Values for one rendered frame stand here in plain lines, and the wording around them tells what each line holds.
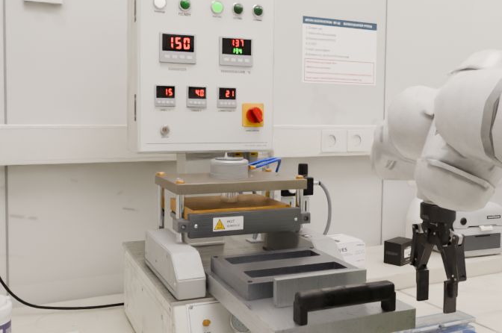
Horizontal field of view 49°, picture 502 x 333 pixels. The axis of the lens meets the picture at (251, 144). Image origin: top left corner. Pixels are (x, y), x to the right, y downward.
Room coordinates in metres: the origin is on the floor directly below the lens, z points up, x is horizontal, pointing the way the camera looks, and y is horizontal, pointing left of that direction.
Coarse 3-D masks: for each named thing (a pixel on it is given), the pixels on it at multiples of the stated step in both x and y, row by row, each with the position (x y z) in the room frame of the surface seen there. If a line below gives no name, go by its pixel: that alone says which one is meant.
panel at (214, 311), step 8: (192, 304) 0.89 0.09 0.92; (200, 304) 0.90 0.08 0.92; (208, 304) 0.90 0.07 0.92; (216, 304) 0.91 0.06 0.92; (192, 312) 0.89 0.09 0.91; (200, 312) 0.89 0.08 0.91; (208, 312) 0.90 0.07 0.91; (216, 312) 0.90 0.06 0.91; (224, 312) 0.91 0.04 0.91; (192, 320) 0.88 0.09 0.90; (200, 320) 0.89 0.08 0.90; (208, 320) 0.87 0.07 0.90; (216, 320) 0.89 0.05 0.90; (224, 320) 0.90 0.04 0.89; (192, 328) 0.88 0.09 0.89; (200, 328) 0.88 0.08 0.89; (208, 328) 0.89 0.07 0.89; (216, 328) 0.89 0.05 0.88; (224, 328) 0.89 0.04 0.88
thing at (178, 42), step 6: (168, 36) 1.20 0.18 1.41; (174, 36) 1.21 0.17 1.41; (168, 42) 1.20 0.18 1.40; (174, 42) 1.21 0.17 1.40; (180, 42) 1.21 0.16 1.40; (186, 42) 1.22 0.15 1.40; (168, 48) 1.20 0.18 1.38; (174, 48) 1.21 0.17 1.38; (180, 48) 1.21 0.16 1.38; (186, 48) 1.22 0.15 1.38
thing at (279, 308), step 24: (216, 288) 0.87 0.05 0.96; (288, 288) 0.75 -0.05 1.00; (312, 288) 0.77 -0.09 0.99; (240, 312) 0.77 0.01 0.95; (264, 312) 0.73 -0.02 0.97; (288, 312) 0.73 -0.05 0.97; (312, 312) 0.73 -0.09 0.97; (336, 312) 0.73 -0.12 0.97; (360, 312) 0.73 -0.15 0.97; (384, 312) 0.74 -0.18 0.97; (408, 312) 0.75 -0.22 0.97
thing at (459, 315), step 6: (456, 312) 1.23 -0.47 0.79; (462, 312) 1.23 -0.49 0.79; (420, 318) 1.19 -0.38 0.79; (426, 318) 1.19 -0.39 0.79; (432, 318) 1.19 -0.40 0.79; (438, 318) 1.19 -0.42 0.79; (444, 318) 1.19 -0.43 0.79; (450, 318) 1.19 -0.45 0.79; (456, 318) 1.19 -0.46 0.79; (462, 318) 1.19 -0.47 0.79; (468, 318) 1.19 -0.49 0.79; (420, 324) 1.15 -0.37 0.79; (426, 324) 1.15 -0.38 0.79; (432, 324) 1.15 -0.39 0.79; (438, 324) 1.15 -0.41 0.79
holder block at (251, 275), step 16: (224, 256) 0.93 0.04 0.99; (240, 256) 0.93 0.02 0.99; (256, 256) 0.94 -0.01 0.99; (272, 256) 0.95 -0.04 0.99; (288, 256) 0.97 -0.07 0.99; (304, 256) 0.98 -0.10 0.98; (320, 256) 0.94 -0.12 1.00; (224, 272) 0.86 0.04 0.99; (240, 272) 0.84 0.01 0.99; (256, 272) 0.85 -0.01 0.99; (272, 272) 0.86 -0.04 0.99; (288, 272) 0.87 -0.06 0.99; (304, 272) 0.88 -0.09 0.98; (320, 272) 0.84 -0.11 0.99; (240, 288) 0.80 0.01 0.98; (256, 288) 0.78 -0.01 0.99; (272, 288) 0.79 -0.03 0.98
